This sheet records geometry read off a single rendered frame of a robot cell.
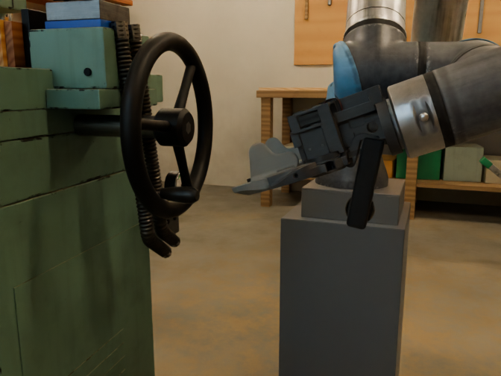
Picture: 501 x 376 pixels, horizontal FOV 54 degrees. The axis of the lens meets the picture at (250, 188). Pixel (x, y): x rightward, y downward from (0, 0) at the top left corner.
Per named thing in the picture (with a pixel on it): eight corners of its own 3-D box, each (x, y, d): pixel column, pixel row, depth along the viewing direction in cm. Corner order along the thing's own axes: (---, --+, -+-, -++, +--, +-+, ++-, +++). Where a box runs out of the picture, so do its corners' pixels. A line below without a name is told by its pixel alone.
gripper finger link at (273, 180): (267, 173, 63) (331, 151, 62) (271, 186, 63) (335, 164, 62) (265, 177, 58) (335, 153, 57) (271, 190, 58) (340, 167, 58)
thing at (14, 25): (16, 69, 78) (10, 20, 76) (7, 69, 78) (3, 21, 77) (77, 72, 93) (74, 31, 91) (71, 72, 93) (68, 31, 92)
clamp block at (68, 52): (105, 89, 73) (101, 25, 71) (30, 89, 77) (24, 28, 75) (153, 88, 87) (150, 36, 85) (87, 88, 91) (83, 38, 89)
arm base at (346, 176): (329, 174, 143) (329, 140, 141) (394, 180, 135) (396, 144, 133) (304, 184, 127) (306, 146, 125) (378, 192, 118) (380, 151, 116)
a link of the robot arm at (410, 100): (442, 143, 62) (448, 153, 53) (403, 155, 64) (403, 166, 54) (420, 75, 61) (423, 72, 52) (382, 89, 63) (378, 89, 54)
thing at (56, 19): (101, 27, 73) (98, -13, 72) (39, 29, 76) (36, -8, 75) (145, 36, 85) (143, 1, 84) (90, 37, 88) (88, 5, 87)
